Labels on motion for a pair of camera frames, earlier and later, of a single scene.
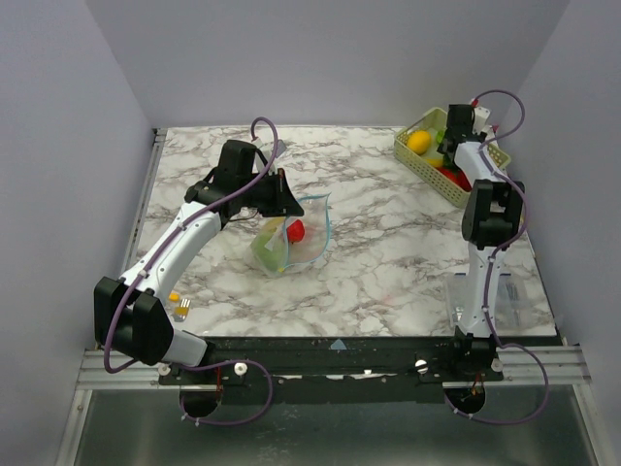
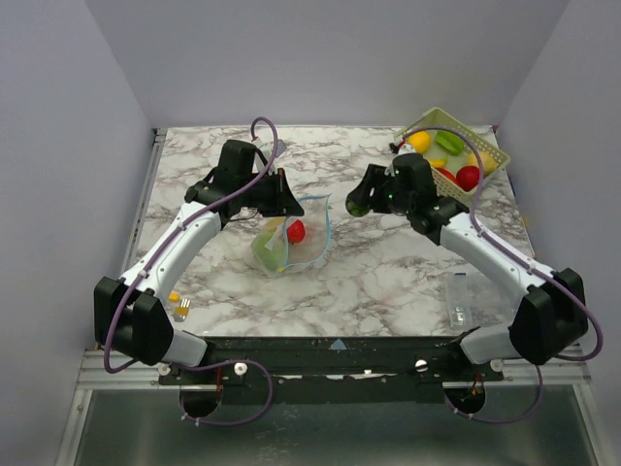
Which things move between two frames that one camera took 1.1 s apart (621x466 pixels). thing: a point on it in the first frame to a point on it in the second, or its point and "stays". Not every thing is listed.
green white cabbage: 271,247 stays
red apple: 296,231 stays
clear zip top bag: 286,240 stays
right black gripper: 446,147 to 376,186
